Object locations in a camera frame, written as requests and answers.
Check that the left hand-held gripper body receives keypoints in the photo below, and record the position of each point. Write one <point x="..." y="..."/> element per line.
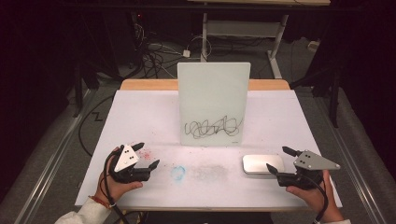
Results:
<point x="126" y="158"/>

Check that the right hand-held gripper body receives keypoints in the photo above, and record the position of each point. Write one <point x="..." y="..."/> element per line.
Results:
<point x="314" y="161"/>

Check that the white rectangular eraser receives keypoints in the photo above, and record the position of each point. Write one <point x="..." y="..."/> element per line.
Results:
<point x="258" y="163"/>

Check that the white whiteboard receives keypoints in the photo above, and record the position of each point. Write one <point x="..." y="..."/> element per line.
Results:
<point x="213" y="93"/>

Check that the person's left hand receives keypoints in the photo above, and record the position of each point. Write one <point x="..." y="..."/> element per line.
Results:
<point x="107" y="186"/>

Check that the person's right hand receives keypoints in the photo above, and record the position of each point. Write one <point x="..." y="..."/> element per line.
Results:
<point x="314" y="199"/>

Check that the white table cover sheet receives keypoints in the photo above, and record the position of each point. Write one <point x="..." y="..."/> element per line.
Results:
<point x="140" y="118"/>

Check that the wooden table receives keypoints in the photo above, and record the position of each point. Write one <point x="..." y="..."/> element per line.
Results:
<point x="149" y="84"/>

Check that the black stand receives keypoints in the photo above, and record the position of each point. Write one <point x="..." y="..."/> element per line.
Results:
<point x="79" y="93"/>
<point x="334" y="99"/>

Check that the white power adapter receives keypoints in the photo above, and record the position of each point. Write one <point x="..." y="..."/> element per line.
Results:
<point x="186" y="53"/>

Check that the small white box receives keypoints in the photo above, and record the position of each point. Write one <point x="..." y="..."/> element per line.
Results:
<point x="313" y="45"/>

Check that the white metal desk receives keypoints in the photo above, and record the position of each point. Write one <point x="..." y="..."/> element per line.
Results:
<point x="243" y="28"/>

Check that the metal floor rail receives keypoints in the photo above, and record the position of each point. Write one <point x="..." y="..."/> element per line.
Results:
<point x="355" y="174"/>
<point x="49" y="168"/>

